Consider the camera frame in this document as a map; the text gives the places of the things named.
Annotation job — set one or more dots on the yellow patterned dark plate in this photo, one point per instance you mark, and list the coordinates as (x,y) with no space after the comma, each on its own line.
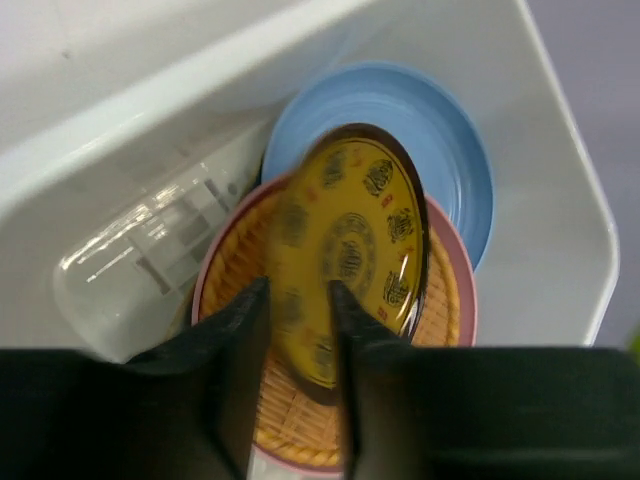
(354,212)

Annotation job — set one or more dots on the white plastic bin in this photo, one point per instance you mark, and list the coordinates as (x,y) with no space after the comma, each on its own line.
(103,101)

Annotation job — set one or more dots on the green rectangular divided plate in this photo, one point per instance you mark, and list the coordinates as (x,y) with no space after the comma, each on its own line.
(120,287)

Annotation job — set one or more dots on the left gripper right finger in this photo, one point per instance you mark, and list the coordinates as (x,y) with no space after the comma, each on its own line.
(381,386)

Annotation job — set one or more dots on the blue round plate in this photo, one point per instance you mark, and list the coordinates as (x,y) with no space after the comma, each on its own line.
(437,134)

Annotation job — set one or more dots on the pink round plate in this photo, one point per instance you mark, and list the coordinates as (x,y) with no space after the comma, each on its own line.
(267,466)

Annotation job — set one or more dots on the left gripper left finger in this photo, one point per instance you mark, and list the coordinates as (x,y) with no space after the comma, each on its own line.
(196,416)

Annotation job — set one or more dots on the woven bamboo round plate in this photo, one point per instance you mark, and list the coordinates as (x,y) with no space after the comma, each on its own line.
(290,425)

